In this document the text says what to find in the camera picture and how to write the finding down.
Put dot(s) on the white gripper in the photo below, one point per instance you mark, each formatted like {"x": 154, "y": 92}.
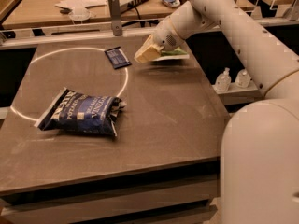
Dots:
{"x": 164, "y": 35}

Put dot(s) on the blue rxbar blueberry bar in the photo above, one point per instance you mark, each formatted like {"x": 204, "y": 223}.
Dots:
{"x": 117, "y": 58}

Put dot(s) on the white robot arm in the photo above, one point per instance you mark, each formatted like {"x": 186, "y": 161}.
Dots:
{"x": 260, "y": 145}

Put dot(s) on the green chip bag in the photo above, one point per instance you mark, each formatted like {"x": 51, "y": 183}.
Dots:
{"x": 176, "y": 54}

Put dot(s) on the blue potato chip bag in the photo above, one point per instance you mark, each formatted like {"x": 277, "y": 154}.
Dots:
{"x": 81, "y": 113}

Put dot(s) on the grey power strip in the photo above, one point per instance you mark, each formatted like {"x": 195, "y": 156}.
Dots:
{"x": 126, "y": 5}

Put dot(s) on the blue white pouch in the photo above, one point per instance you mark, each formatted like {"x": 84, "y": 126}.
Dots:
{"x": 171, "y": 3}

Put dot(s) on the left clear sanitizer bottle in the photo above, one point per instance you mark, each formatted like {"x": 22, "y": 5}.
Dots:
{"x": 223, "y": 81}

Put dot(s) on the clear sanitizer bottle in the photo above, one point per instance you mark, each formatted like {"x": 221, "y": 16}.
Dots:
{"x": 242, "y": 79}
{"x": 223, "y": 81}

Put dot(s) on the white paper sheets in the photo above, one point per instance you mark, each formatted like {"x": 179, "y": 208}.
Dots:
{"x": 80, "y": 3}

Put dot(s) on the right clear sanitizer bottle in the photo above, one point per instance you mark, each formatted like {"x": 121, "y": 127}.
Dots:
{"x": 242, "y": 79}

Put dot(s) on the lower wooden drawer front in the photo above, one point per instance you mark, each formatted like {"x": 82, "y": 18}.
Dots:
{"x": 189, "y": 215}

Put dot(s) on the wooden drawer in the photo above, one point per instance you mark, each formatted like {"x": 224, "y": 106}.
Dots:
{"x": 177, "y": 194}
{"x": 189, "y": 215}

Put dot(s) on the upper wooden drawer front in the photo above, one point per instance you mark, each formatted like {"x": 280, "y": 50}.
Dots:
{"x": 177, "y": 194}

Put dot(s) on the left grey metal post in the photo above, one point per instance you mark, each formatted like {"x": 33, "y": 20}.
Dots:
{"x": 115, "y": 15}

